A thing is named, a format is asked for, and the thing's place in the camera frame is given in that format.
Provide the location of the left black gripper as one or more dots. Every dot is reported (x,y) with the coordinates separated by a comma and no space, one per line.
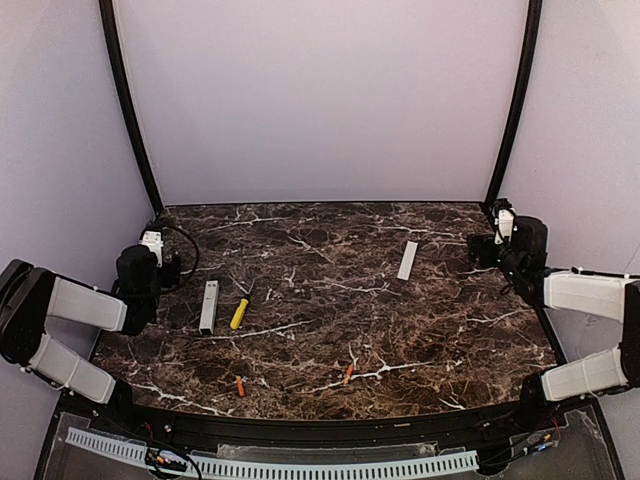
(171,262)

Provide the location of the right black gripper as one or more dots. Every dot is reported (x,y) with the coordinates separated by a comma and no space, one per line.
(481,248)

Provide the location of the white remote control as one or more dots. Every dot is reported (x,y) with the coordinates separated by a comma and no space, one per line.
(209,307)

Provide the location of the white battery cover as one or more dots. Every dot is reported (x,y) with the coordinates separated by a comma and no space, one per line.
(407,260)

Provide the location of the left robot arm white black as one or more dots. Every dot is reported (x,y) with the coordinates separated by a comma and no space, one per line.
(30,295)

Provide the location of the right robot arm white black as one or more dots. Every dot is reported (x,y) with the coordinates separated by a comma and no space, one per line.
(518,248)

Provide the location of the orange battery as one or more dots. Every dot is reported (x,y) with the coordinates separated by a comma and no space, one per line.
(348,375)
(240,386)

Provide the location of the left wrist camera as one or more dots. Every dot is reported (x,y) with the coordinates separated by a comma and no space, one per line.
(153,240)

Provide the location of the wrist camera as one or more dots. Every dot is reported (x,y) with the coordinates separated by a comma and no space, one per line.
(504,218)
(153,240)

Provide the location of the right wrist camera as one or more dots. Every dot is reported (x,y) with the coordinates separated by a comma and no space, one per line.
(504,218)

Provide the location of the white slotted cable duct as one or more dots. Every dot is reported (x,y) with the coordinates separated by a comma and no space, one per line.
(236,462)

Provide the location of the right black frame post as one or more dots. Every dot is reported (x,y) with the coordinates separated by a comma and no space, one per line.
(527,54)

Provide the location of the black frame post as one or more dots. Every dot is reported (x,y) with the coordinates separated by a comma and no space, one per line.
(118,69)
(527,54)

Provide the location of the left black frame post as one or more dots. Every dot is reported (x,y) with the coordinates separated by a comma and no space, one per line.
(118,69)

